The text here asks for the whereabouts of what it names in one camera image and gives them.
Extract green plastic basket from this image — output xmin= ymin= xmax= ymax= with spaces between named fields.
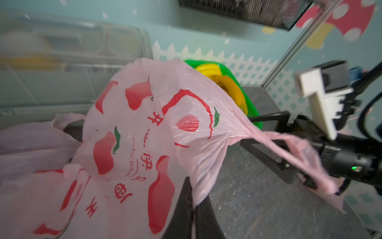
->
xmin=185 ymin=60 xmax=260 ymax=128

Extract bananas in green basket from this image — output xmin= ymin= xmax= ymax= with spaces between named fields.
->
xmin=196 ymin=63 xmax=248 ymax=115

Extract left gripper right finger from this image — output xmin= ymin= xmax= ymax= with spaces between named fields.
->
xmin=195 ymin=196 xmax=225 ymax=239

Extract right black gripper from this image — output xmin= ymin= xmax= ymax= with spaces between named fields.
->
xmin=240 ymin=111 xmax=382 ymax=194

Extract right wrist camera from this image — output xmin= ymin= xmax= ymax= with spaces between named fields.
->
xmin=294 ymin=60 xmax=363 ymax=140

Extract clear plastic storage box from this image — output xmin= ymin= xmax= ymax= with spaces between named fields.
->
xmin=1 ymin=10 xmax=153 ymax=128

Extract black wire mesh basket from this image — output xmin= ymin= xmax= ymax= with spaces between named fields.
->
xmin=178 ymin=0 xmax=313 ymax=31

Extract pink plastic bags pile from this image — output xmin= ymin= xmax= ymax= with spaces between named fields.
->
xmin=1 ymin=114 xmax=86 ymax=180

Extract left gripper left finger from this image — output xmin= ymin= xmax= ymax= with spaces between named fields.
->
xmin=162 ymin=177 xmax=194 ymax=239

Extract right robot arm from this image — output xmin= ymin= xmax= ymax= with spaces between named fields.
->
xmin=250 ymin=60 xmax=382 ymax=196

